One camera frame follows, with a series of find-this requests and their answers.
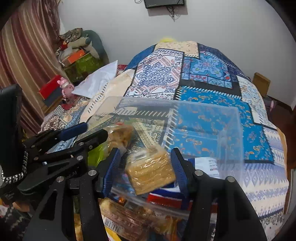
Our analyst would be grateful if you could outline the small wall monitor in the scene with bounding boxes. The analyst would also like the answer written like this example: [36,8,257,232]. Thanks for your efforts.
[144,0,185,9]

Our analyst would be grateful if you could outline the white pillow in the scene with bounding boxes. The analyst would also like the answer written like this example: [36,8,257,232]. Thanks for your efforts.
[72,60,118,99]

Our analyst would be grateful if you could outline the red gift box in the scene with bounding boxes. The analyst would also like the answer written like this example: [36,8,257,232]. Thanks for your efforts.
[38,75,62,107]

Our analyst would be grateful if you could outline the cardboard box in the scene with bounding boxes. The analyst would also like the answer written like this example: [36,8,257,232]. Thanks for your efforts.
[252,72,271,97]

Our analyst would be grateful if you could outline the pink plush toy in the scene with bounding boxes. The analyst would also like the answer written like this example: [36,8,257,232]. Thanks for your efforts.
[57,77,75,104]

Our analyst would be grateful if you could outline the cluttered pile of belongings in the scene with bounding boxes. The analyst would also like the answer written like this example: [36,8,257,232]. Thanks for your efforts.
[56,28,109,85]

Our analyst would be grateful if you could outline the patchwork patterned bed quilt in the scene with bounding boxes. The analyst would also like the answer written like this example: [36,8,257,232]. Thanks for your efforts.
[38,41,290,241]

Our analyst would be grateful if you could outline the brick-pattern cookie sleeve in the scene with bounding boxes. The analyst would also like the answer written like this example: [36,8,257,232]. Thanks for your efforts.
[99,198,175,240]

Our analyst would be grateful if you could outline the yellow plush object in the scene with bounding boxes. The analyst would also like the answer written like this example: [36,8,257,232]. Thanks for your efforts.
[159,37,177,43]

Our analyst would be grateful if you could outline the striped red beige curtain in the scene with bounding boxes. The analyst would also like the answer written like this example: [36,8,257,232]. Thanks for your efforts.
[1,1,66,136]

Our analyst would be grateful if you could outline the clear plastic storage bin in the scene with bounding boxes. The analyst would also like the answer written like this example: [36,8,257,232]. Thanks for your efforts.
[78,96,245,218]

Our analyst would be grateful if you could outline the green-edged fried snack bag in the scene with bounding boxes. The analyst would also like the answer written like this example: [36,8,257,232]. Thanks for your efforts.
[88,123,134,167]

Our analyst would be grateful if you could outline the clear cracker pack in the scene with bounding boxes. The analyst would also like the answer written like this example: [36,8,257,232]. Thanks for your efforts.
[125,145,176,195]

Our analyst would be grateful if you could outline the blue white red snack bag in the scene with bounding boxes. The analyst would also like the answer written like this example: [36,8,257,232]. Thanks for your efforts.
[147,186,193,210]

